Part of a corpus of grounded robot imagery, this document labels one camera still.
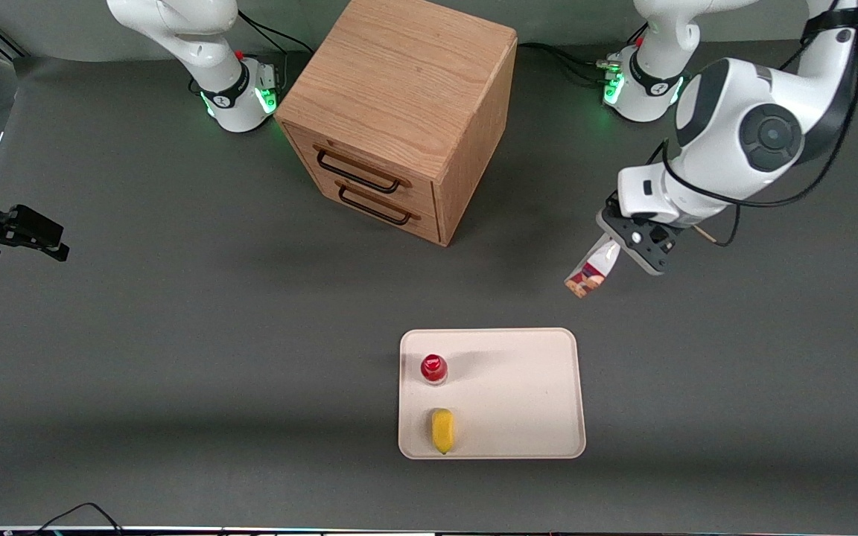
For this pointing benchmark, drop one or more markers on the wooden two-drawer cabinet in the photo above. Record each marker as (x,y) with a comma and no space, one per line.
(399,82)

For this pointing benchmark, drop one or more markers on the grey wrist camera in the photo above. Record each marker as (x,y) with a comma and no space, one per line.
(634,240)

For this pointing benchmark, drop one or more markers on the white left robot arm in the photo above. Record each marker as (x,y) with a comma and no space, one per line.
(764,126)

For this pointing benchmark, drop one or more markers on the yellow toy banana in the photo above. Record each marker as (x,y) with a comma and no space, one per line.
(442,430)

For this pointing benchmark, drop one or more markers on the beige plastic tray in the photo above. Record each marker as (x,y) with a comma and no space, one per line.
(518,394)

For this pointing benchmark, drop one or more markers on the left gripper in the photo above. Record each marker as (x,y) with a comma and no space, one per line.
(658,234)

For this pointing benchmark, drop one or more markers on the black metal rail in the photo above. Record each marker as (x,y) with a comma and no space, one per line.
(8,41)

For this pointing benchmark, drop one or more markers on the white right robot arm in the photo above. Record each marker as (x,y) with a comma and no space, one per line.
(176,30)

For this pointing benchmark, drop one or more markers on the red cookie box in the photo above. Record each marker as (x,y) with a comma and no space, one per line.
(591,275)

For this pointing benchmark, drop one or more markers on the red capped bottle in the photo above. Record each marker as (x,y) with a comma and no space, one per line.
(434,368)

